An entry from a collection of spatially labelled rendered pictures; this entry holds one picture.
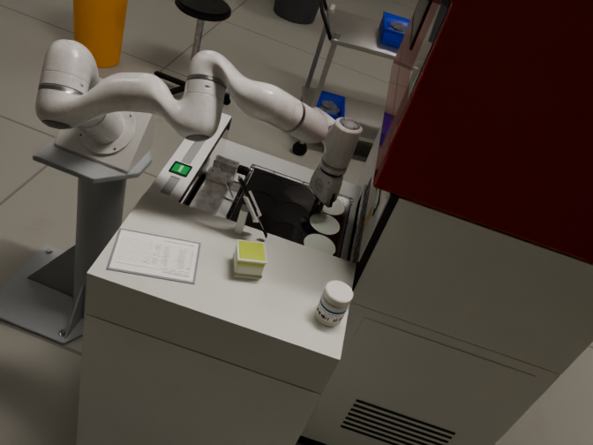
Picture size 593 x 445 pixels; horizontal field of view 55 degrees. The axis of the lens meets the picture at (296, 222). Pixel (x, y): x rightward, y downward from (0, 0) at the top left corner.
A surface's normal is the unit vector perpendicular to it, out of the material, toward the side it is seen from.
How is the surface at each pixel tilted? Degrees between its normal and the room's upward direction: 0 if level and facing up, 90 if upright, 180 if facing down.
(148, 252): 0
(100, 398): 90
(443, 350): 90
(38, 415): 0
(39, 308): 0
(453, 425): 90
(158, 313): 90
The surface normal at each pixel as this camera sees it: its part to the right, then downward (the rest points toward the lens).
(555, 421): 0.27, -0.74
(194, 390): -0.19, 0.58
